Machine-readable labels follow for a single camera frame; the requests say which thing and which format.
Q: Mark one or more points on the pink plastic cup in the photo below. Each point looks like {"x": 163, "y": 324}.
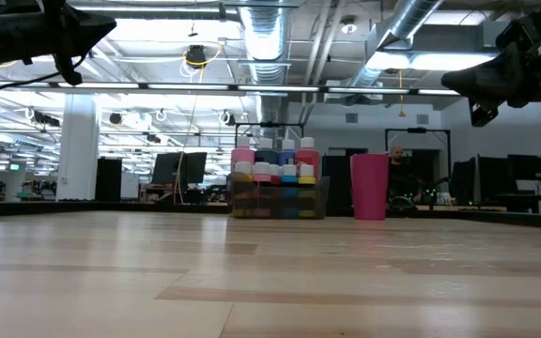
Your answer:
{"x": 369, "y": 188}

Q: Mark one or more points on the large pink paint bottle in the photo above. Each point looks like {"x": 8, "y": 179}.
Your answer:
{"x": 243, "y": 155}

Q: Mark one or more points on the black cabinet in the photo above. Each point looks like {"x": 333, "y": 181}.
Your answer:
{"x": 108, "y": 178}

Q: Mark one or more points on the white building column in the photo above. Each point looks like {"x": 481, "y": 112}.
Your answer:
{"x": 78, "y": 141}

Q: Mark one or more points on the clear grey plastic bin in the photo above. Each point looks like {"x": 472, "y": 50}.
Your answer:
{"x": 322, "y": 202}

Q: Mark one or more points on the small light blue paint bottle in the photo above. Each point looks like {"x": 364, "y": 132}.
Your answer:
{"x": 289, "y": 171}

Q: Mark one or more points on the long strip light rail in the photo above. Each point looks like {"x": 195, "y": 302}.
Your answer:
{"x": 186, "y": 86}

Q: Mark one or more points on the black office desk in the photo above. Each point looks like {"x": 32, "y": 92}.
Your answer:
{"x": 524, "y": 197}

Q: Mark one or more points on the large blue paint bottle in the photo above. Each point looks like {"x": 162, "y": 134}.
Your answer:
{"x": 287, "y": 155}

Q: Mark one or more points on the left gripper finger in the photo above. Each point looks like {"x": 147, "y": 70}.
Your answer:
{"x": 92, "y": 40}
{"x": 94, "y": 21}

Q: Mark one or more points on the black computer monitor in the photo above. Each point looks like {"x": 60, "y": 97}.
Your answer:
{"x": 195, "y": 166}
{"x": 463, "y": 180}
{"x": 525, "y": 166}
{"x": 493, "y": 173}
{"x": 167, "y": 166}

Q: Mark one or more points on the large dark green paint bottle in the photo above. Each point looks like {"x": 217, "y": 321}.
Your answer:
{"x": 267, "y": 155}

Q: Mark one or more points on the small pink paint bottle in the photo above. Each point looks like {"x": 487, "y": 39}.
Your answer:
{"x": 261, "y": 168}

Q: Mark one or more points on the silver ventilation duct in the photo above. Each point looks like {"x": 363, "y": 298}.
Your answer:
{"x": 265, "y": 37}
{"x": 404, "y": 21}

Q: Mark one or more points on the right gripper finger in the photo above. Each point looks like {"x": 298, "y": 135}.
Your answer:
{"x": 486, "y": 70}
{"x": 491, "y": 90}

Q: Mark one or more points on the person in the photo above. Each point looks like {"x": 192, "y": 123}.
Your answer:
{"x": 397, "y": 159}

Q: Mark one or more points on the black metal frame stand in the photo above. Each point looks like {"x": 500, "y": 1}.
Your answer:
{"x": 416, "y": 130}
{"x": 270, "y": 124}

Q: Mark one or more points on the large red paint bottle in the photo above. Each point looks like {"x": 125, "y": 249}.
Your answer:
{"x": 309, "y": 157}

